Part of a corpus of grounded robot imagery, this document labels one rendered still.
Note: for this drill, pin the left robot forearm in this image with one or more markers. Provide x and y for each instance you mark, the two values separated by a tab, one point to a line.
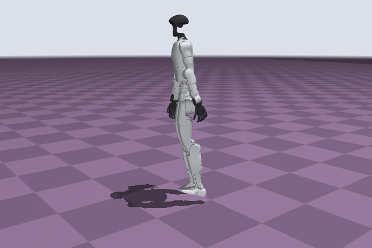
191	82

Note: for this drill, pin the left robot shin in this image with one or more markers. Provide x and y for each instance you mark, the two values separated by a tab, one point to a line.
195	164

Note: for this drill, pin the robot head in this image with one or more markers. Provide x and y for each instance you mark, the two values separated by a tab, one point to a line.
178	20

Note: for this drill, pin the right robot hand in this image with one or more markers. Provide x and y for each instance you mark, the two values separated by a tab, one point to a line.
171	110

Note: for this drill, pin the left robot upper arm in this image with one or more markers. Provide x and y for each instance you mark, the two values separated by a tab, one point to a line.
185	49

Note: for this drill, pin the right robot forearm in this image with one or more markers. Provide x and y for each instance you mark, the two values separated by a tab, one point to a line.
176	88

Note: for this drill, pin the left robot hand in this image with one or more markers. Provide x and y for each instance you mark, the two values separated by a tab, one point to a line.
199	110

